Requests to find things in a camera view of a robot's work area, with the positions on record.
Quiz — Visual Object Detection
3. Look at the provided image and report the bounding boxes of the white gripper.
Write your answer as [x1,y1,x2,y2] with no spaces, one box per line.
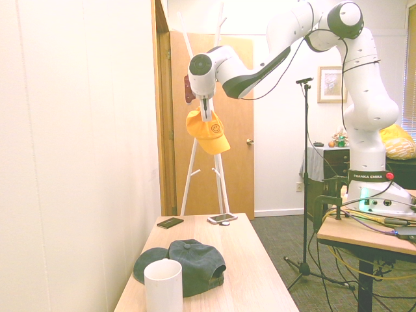
[198,96,213,124]

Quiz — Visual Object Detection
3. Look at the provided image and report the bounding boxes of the grey cloth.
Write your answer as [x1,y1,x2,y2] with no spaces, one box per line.
[298,146,326,181]

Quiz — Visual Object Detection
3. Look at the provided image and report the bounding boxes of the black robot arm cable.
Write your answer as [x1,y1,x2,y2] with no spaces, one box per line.
[239,27,382,148]

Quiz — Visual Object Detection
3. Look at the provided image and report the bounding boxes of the framed wall picture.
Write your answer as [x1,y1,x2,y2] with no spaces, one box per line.
[317,65,349,105]

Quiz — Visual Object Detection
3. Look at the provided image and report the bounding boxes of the white smartphone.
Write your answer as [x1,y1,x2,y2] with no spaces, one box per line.
[207,213,239,225]

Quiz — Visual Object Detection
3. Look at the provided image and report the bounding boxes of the black tripod stand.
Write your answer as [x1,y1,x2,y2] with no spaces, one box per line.
[283,83,357,291]

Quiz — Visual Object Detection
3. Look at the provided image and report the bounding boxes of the yellow bag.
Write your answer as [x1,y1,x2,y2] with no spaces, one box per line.
[378,123,416,161]

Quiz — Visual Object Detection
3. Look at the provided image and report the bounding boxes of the wooden door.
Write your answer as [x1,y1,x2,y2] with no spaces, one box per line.
[168,30,256,220]

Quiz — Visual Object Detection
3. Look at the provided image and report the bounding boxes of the yellow cable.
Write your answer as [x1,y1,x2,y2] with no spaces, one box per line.
[320,207,416,293]

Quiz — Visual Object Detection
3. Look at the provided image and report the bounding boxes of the window blinds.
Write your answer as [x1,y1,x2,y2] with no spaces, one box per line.
[400,0,416,131]

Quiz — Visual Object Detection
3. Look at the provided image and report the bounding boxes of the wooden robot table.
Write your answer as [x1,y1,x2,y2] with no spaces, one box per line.
[317,187,416,312]

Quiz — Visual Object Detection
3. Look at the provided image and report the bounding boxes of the black wallet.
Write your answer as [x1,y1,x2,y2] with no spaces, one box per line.
[156,216,185,230]

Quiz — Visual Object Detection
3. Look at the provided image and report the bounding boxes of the dark blue-green cap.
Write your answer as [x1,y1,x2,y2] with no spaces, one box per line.
[133,239,228,299]

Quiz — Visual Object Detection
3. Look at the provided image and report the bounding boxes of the white mug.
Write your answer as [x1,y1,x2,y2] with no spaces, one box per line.
[143,258,184,312]

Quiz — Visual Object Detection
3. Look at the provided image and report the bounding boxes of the wooden door frame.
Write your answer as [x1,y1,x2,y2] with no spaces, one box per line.
[150,0,178,217]

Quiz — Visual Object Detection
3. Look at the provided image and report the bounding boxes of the orange smiley cap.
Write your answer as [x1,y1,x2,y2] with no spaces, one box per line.
[185,109,231,155]

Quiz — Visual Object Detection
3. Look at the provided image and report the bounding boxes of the dark metal C-clamp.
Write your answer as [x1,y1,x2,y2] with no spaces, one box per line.
[313,176,349,226]

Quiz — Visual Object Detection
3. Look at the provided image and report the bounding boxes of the purple cable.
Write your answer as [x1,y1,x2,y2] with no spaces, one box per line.
[343,210,401,235]

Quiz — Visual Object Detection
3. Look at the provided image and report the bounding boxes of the white coat rack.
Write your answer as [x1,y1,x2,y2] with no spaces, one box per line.
[176,2,233,216]

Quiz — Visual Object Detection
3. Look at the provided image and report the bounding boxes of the red wrist camera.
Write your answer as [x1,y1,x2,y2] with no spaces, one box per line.
[183,75,194,106]

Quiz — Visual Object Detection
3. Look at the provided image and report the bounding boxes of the dark wooden cabinet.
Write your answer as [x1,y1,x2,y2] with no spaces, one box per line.
[306,146,416,222]

